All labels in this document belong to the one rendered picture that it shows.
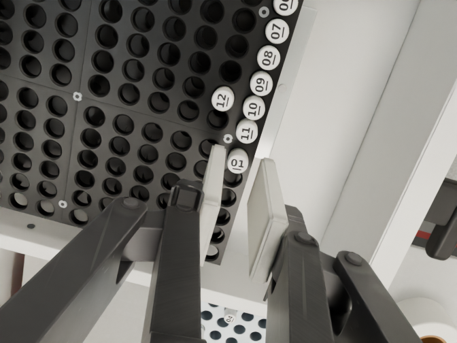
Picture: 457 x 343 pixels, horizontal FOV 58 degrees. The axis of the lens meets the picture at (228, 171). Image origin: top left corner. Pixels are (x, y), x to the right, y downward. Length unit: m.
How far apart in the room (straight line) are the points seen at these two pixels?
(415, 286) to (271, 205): 0.35
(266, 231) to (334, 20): 0.18
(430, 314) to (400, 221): 0.25
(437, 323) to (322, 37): 0.31
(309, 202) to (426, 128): 0.13
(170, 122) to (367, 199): 0.14
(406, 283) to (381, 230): 0.24
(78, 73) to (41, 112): 0.03
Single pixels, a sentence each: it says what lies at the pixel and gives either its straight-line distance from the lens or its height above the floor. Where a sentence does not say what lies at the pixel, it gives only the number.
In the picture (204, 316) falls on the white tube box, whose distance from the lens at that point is 0.46.
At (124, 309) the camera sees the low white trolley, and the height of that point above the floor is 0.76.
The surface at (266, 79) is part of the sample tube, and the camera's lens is 0.23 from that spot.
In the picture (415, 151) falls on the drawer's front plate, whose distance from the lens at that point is 0.25.
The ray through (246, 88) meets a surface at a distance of 0.24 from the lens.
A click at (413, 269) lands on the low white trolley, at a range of 0.48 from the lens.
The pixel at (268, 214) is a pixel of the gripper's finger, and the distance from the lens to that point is 0.16.
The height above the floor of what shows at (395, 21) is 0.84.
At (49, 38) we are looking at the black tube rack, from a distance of 0.26.
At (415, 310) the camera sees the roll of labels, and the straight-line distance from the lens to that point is 0.49.
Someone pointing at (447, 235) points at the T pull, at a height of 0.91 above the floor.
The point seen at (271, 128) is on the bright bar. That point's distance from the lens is 0.30.
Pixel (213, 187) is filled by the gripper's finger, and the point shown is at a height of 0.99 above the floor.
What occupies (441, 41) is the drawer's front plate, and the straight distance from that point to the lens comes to 0.27.
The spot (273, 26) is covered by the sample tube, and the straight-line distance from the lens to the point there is 0.23.
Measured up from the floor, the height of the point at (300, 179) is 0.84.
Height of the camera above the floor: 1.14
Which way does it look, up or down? 69 degrees down
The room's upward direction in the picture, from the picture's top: 170 degrees counter-clockwise
